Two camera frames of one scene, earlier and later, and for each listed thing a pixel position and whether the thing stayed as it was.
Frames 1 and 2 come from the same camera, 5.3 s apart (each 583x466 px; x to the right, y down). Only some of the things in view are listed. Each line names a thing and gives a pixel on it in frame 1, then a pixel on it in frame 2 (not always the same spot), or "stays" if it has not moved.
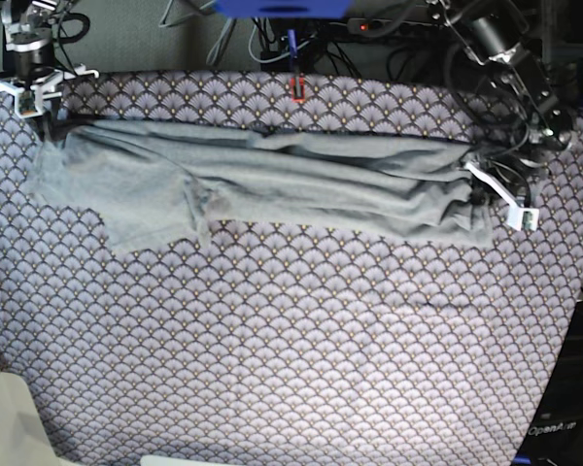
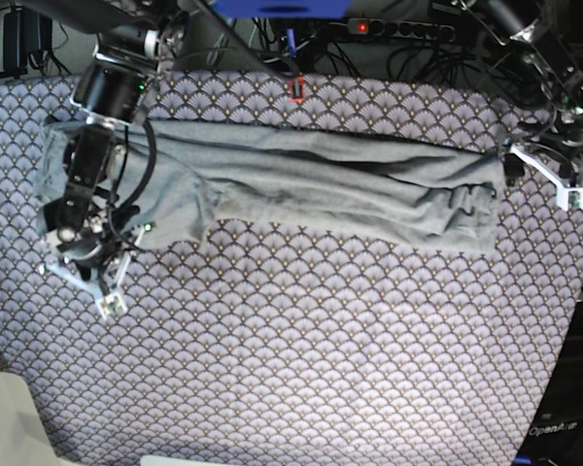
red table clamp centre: [297, 89] stays
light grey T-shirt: [108, 184] stays
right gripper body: [507, 169] -> [565, 133]
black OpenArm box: [569, 426] stays
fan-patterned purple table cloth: [305, 347] stays
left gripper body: [35, 64] -> [85, 237]
